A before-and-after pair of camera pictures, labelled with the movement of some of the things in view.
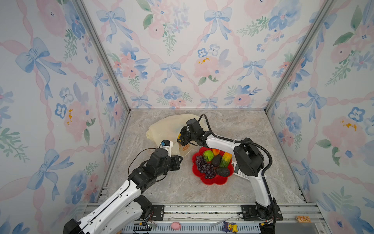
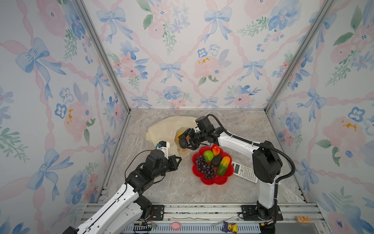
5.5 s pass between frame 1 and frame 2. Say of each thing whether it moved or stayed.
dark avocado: moved
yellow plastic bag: stayed
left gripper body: stayed
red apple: stayed
